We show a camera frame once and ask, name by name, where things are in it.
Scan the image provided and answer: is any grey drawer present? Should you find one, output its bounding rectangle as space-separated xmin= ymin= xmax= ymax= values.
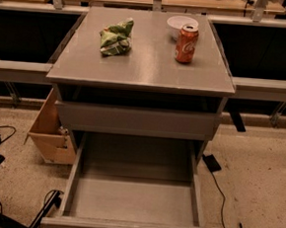
xmin=42 ymin=132 xmax=205 ymax=228
xmin=55 ymin=101 xmax=222 ymax=140

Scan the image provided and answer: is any grey top drawer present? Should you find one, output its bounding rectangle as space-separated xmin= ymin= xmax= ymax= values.
xmin=55 ymin=101 xmax=222 ymax=140

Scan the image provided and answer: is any grey drawer cabinet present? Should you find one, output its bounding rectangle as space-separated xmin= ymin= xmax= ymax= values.
xmin=47 ymin=7 xmax=235 ymax=154

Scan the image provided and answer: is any black power adapter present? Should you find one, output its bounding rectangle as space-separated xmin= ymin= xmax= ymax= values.
xmin=203 ymin=155 xmax=222 ymax=172

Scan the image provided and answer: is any black stand leg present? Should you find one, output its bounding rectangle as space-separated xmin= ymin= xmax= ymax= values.
xmin=0 ymin=190 xmax=62 ymax=228

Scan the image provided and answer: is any cardboard box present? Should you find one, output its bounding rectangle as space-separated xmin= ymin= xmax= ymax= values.
xmin=28 ymin=89 xmax=76 ymax=165

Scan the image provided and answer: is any red soda can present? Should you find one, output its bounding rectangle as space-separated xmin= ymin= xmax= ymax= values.
xmin=176 ymin=24 xmax=199 ymax=64

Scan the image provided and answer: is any green chip bag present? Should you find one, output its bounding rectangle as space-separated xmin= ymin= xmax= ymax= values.
xmin=100 ymin=18 xmax=134 ymax=56

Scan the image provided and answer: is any white bowl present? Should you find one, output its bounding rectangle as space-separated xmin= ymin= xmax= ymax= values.
xmin=167 ymin=15 xmax=198 ymax=40

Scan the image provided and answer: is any black floor cable right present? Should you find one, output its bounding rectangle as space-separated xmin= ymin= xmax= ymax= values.
xmin=206 ymin=170 xmax=256 ymax=228

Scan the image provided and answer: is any grey metal rail frame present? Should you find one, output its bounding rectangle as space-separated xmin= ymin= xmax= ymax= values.
xmin=0 ymin=0 xmax=286 ymax=128

